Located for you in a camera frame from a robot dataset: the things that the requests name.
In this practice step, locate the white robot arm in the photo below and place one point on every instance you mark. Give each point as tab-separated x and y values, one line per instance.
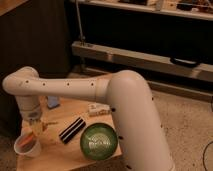
136	119

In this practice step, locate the metal vertical pole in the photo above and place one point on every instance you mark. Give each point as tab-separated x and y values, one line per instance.
82	38

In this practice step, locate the orange pepper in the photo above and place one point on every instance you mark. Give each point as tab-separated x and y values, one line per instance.
26	140

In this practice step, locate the blue sponge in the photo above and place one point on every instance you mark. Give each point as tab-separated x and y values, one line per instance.
52	102

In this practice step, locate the wooden table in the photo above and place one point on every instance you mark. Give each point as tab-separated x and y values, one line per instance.
55	156

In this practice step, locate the black striped rectangular box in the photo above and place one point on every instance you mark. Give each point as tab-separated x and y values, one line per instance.
76	126

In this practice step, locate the black handle on shelf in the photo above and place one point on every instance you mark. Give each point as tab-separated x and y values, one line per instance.
184	64

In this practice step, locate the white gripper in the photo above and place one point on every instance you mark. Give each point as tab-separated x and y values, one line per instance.
30	109

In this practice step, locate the metal shelf rail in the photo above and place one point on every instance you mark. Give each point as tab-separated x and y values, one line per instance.
151	62

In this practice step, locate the green bowl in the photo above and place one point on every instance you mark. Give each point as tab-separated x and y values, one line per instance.
98	141

